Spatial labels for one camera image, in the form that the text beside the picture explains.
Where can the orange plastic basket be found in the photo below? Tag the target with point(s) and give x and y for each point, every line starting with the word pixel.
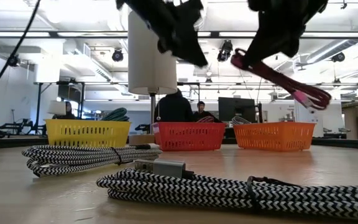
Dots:
pixel 272 137

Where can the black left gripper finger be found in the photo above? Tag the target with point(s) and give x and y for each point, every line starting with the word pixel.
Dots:
pixel 185 46

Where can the red plastic basket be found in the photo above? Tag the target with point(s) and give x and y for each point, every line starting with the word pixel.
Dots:
pixel 191 137

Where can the black low machine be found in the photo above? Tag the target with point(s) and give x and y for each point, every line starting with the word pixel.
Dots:
pixel 14 126

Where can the white shade table lamp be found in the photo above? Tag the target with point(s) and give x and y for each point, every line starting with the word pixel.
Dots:
pixel 145 62

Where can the yellow plastic basket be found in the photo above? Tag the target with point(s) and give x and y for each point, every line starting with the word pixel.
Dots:
pixel 89 133

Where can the white round pillar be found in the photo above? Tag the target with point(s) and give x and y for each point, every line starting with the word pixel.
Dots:
pixel 306 124

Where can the black ceiling spotlight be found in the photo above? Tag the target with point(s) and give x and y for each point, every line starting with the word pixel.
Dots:
pixel 117 55
pixel 13 60
pixel 225 51
pixel 338 57

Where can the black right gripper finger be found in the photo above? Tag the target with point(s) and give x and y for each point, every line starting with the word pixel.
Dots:
pixel 259 51

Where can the black aluminium table frame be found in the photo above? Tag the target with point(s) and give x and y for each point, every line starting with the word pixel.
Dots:
pixel 11 141

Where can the black overhead frame bar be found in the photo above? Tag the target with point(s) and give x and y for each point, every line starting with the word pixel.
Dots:
pixel 215 34

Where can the black computer monitor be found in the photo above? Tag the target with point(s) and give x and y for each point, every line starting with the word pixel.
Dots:
pixel 236 109

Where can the white monitor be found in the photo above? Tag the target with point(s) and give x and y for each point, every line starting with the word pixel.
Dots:
pixel 56 107

